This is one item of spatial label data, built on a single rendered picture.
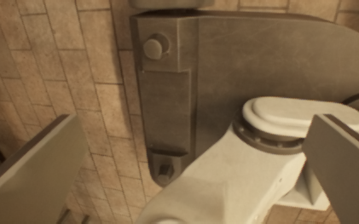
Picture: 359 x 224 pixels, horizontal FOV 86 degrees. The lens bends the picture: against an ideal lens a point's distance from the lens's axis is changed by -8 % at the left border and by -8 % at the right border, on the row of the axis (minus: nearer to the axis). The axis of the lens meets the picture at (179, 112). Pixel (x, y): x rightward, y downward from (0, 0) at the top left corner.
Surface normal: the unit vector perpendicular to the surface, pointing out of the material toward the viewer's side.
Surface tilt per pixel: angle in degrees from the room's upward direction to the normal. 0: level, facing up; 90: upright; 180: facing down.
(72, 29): 0
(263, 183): 90
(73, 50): 0
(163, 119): 0
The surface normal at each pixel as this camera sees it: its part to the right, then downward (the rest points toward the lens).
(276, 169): -0.02, -0.85
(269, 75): -0.22, 0.51
